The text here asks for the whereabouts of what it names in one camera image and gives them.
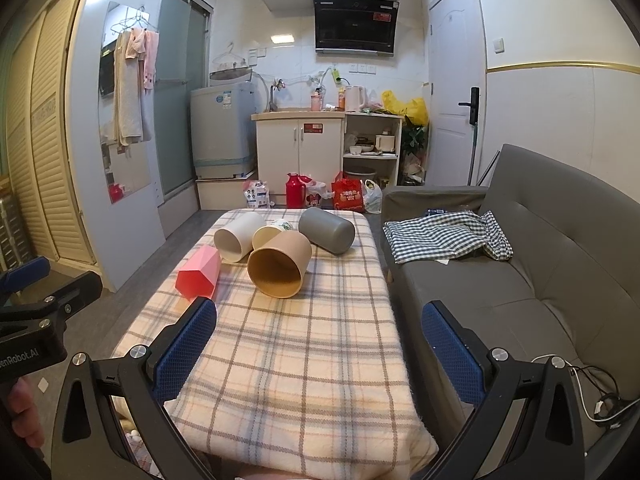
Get metal faucet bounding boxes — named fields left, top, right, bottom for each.
left=268, top=78, right=286, bottom=113

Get tan cup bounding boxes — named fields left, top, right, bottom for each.
left=247, top=230, right=313, bottom=300

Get black range hood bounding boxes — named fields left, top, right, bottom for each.
left=310, top=0, right=401, bottom=56

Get white cable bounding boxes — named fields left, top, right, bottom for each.
left=530, top=353, right=640, bottom=424

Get white blue tissue pack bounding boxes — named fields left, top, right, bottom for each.
left=242, top=180, right=272, bottom=210

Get green leafy plant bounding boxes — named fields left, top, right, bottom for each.
left=400, top=117, right=430, bottom=162

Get red gift bag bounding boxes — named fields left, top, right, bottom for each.
left=331, top=172, right=366, bottom=212

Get wall mirror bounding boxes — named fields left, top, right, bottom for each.
left=98, top=1, right=153, bottom=205

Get small green printed cup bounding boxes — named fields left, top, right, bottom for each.
left=251, top=219, right=296, bottom=251

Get white open shelf unit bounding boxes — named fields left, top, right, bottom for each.
left=342, top=111, right=405, bottom=189

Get silver ribbed case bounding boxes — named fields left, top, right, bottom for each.
left=0, top=194, right=25, bottom=272

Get grey sofa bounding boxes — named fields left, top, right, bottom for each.
left=381, top=143, right=640, bottom=480

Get white door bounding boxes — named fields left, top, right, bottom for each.
left=427, top=0, right=489, bottom=189

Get black door handle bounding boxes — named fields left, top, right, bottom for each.
left=458, top=87, right=481, bottom=126

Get person's left hand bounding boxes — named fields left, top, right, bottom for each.
left=7, top=377, right=45, bottom=449

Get grey washing machine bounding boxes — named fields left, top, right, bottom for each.
left=189, top=79, right=261, bottom=180

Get white plastic bag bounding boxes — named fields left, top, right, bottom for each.
left=362, top=178, right=384, bottom=214

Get yellow plastic bag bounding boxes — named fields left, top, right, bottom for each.
left=381, top=90, right=430, bottom=126

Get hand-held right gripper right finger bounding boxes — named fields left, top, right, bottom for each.
left=410, top=300, right=591, bottom=480

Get cream louvered wardrobe doors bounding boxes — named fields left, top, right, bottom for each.
left=0, top=0, right=99, bottom=267

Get grey cup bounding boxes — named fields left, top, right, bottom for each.
left=298, top=207, right=356, bottom=255

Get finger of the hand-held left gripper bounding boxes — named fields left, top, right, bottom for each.
left=0, top=256, right=51, bottom=295
left=29, top=270, right=104, bottom=322

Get pink hexagonal cup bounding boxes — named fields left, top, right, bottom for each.
left=175, top=246, right=222, bottom=305

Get frosted glass door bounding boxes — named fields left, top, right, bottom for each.
left=152, top=0, right=215, bottom=211

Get red thermos flask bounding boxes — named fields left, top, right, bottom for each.
left=285, top=172, right=307, bottom=209

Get white electric kettle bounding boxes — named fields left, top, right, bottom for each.
left=344, top=85, right=366, bottom=113

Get black cable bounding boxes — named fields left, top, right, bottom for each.
left=570, top=365, right=632, bottom=429

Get pink cartoon bag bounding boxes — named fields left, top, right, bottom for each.
left=304, top=180, right=335, bottom=209

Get plaid tablecloth table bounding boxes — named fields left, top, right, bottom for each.
left=111, top=208, right=440, bottom=479

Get cream white cup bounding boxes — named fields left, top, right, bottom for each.
left=214, top=211, right=268, bottom=264

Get white sink cabinet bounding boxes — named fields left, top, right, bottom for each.
left=251, top=110, right=347, bottom=209

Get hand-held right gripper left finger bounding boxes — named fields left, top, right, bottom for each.
left=50, top=296, right=219, bottom=480

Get white washing machine platform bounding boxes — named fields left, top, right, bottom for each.
left=194, top=170, right=261, bottom=211

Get pink cloth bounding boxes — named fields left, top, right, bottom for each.
left=143, top=30, right=160, bottom=91

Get green checked cloth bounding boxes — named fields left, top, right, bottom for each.
left=383, top=210, right=515, bottom=265

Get pink towel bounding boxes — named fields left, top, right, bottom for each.
left=124, top=29, right=147, bottom=60

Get wire clothes hanger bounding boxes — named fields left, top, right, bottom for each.
left=210, top=42, right=251, bottom=74

